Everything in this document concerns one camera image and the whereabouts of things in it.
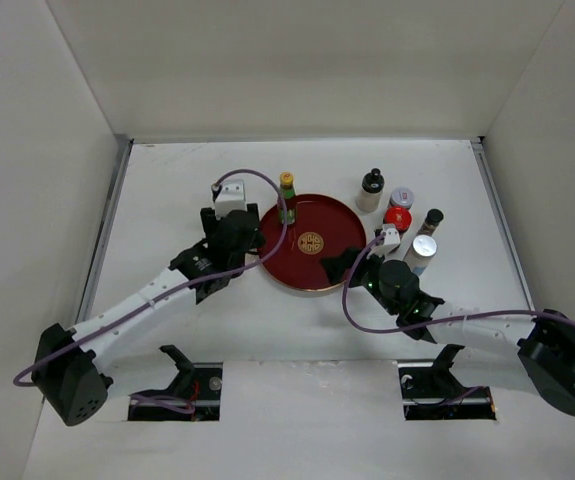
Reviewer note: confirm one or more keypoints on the red round tray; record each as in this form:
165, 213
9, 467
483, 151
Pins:
324, 228

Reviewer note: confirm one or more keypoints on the right aluminium table rail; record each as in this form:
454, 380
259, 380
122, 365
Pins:
500, 218

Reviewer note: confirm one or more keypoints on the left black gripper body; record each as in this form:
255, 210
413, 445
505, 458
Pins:
239, 264

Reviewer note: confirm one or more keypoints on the silver-lid small jar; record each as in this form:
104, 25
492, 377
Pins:
402, 197

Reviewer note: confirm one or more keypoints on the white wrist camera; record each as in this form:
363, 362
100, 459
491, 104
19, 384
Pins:
388, 240
228, 196

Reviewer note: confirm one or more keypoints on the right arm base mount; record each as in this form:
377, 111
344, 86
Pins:
430, 392

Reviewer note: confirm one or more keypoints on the black-cap pepper grinder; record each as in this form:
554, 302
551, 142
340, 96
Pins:
431, 222

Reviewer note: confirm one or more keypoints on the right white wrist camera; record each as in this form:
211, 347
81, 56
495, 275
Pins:
388, 240

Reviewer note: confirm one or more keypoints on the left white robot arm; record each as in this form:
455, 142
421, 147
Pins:
80, 368

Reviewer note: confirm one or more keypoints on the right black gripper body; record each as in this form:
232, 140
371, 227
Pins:
367, 273

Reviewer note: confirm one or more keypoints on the aluminium table rail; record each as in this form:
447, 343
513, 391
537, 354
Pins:
83, 311
500, 218

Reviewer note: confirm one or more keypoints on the left aluminium table rail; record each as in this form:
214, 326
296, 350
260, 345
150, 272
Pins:
83, 311

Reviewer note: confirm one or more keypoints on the green-label yellow-cap bottle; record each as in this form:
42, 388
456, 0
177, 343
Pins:
287, 206

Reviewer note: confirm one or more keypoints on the white tall shaker bottle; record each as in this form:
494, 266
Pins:
420, 253

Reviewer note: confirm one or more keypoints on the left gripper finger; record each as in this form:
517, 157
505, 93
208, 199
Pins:
209, 224
257, 238

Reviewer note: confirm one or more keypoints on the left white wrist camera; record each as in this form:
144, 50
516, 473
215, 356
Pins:
228, 196

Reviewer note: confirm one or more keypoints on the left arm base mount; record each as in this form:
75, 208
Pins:
193, 395

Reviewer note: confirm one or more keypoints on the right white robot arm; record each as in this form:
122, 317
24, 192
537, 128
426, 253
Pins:
521, 350

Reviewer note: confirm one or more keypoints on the red-cap dark sauce bottle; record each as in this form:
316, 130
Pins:
399, 217

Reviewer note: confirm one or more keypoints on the black-cap white bottle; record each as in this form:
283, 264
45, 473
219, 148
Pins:
372, 186

